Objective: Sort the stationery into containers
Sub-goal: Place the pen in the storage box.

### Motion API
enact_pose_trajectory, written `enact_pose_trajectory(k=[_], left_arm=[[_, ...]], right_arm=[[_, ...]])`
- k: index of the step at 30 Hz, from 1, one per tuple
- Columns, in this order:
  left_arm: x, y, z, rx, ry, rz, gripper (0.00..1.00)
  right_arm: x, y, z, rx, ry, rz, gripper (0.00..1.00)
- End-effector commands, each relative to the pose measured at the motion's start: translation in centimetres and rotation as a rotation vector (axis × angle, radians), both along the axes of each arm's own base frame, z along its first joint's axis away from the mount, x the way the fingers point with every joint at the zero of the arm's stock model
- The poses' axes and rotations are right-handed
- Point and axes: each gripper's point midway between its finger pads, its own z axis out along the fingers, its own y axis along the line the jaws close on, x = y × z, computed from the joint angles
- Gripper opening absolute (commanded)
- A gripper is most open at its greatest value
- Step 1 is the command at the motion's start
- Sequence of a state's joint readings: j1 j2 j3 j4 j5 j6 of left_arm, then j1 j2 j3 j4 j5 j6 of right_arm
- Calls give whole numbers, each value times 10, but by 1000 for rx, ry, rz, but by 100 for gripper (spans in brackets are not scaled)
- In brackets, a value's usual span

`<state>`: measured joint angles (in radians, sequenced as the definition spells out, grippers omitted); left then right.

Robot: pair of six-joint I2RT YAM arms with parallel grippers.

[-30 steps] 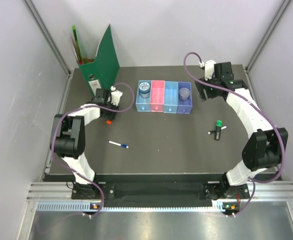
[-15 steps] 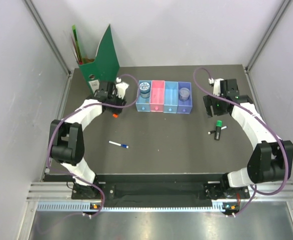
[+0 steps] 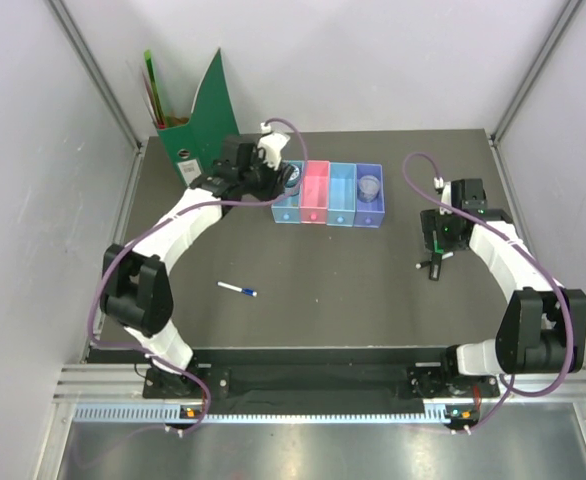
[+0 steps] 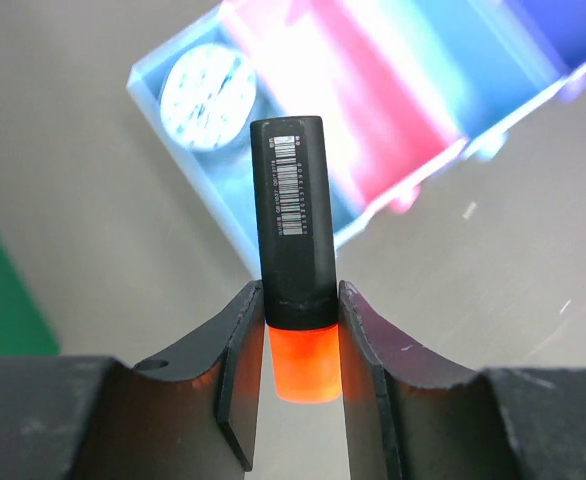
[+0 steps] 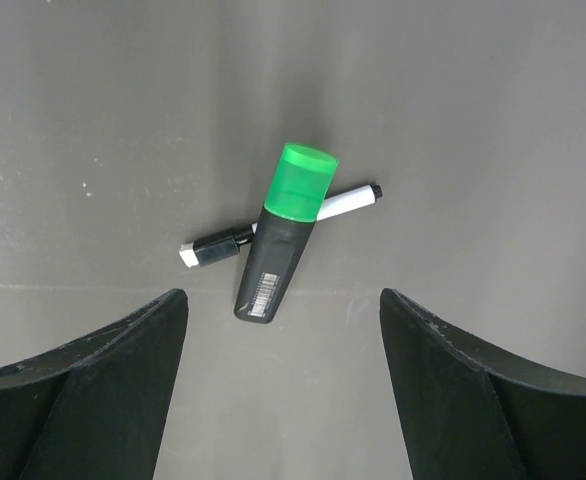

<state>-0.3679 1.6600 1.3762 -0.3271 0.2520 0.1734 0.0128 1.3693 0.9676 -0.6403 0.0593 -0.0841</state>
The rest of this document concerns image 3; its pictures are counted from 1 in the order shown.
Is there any purple drawer box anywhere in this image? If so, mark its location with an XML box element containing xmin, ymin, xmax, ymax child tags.
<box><xmin>354</xmin><ymin>163</ymin><xmax>385</xmax><ymax>228</ymax></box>

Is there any blue white pen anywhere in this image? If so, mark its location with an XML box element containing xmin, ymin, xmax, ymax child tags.
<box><xmin>217</xmin><ymin>281</ymin><xmax>258</xmax><ymax>298</ymax></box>

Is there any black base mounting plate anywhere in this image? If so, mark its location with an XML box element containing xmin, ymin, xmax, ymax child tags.
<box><xmin>142</xmin><ymin>362</ymin><xmax>504</xmax><ymax>401</ymax></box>

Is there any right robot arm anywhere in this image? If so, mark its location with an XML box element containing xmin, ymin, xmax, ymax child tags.
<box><xmin>420</xmin><ymin>177</ymin><xmax>586</xmax><ymax>396</ymax></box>

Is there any black white pen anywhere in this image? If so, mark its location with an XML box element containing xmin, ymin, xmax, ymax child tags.
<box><xmin>415</xmin><ymin>252</ymin><xmax>454</xmax><ymax>270</ymax></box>

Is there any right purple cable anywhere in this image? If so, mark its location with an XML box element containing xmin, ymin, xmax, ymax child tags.
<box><xmin>402</xmin><ymin>152</ymin><xmax>576</xmax><ymax>435</ymax></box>

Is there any clear round clip container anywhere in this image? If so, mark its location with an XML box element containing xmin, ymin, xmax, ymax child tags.
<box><xmin>357</xmin><ymin>175</ymin><xmax>381</xmax><ymax>203</ymax></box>

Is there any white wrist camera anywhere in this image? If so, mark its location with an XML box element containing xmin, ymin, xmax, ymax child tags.
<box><xmin>257</xmin><ymin>122</ymin><xmax>290</xmax><ymax>171</ymax></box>
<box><xmin>433</xmin><ymin>177</ymin><xmax>452</xmax><ymax>215</ymax></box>

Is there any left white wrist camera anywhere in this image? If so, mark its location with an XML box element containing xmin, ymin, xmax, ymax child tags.
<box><xmin>257</xmin><ymin>122</ymin><xmax>290</xmax><ymax>171</ymax></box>

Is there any green lever arch binder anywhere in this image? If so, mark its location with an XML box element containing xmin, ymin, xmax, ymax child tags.
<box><xmin>141</xmin><ymin>50</ymin><xmax>239</xmax><ymax>186</ymax></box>

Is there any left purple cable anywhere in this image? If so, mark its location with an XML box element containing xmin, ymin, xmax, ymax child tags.
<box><xmin>87</xmin><ymin>117</ymin><xmax>310</xmax><ymax>436</ymax></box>

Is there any purple cable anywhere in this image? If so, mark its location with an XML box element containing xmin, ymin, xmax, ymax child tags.
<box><xmin>402</xmin><ymin>152</ymin><xmax>576</xmax><ymax>435</ymax></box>
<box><xmin>87</xmin><ymin>117</ymin><xmax>310</xmax><ymax>436</ymax></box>

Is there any green highlighter marker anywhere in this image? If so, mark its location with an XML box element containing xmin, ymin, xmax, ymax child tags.
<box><xmin>429</xmin><ymin>244</ymin><xmax>444</xmax><ymax>281</ymax></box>

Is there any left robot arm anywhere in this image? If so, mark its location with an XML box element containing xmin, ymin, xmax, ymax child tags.
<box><xmin>99</xmin><ymin>132</ymin><xmax>293</xmax><ymax>397</ymax></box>

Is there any round patterned tape roll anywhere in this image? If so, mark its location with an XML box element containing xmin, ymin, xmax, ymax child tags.
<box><xmin>285</xmin><ymin>162</ymin><xmax>302</xmax><ymax>193</ymax></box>

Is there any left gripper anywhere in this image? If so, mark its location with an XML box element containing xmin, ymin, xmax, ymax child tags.
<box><xmin>239</xmin><ymin>149</ymin><xmax>287</xmax><ymax>203</ymax></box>

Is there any teal blue drawer box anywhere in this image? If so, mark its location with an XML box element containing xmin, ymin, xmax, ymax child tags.
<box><xmin>326</xmin><ymin>162</ymin><xmax>357</xmax><ymax>227</ymax></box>

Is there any pink drawer box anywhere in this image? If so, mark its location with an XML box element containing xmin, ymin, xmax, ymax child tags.
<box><xmin>300</xmin><ymin>160</ymin><xmax>330</xmax><ymax>224</ymax></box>

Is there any light blue drawer box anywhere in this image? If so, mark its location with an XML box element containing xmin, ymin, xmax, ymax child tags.
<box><xmin>271</xmin><ymin>161</ymin><xmax>304</xmax><ymax>224</ymax></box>

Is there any grey slotted cable duct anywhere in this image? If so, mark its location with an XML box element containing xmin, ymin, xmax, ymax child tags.
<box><xmin>72</xmin><ymin>397</ymin><xmax>484</xmax><ymax>426</ymax></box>

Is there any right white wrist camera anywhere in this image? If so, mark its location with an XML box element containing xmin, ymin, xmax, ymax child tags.
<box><xmin>433</xmin><ymin>177</ymin><xmax>452</xmax><ymax>215</ymax></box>

